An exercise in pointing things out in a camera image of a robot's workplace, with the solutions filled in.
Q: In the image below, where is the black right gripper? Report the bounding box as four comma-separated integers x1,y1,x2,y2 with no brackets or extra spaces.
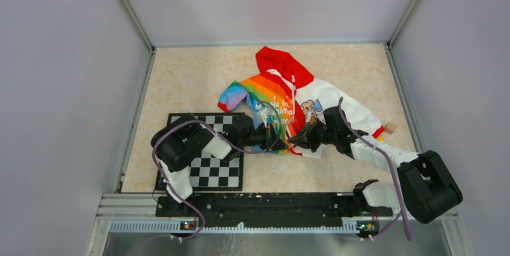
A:
287,118,337,153

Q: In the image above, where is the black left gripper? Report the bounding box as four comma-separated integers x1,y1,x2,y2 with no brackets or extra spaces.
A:
239,123,289,152

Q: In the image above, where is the rainbow and white kids jacket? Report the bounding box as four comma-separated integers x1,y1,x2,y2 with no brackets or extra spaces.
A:
218,47,384,139

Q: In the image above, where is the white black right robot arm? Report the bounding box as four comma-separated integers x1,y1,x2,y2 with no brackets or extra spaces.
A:
289,108,464,224

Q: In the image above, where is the black white checkerboard mat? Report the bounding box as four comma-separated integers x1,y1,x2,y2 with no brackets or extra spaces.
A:
154,112,246,192

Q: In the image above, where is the beige wooden small block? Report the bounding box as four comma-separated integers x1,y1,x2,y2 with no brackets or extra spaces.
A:
385,123,398,134

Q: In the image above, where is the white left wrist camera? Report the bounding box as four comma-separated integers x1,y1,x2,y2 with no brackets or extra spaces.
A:
256,107,276,127

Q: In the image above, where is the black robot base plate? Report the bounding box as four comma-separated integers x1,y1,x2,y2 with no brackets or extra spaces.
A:
155,193,369,228

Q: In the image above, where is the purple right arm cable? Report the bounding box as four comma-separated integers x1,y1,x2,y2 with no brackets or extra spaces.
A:
337,97,413,242

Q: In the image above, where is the aluminium frame rail front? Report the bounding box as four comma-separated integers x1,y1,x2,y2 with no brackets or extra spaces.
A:
85,193,467,255

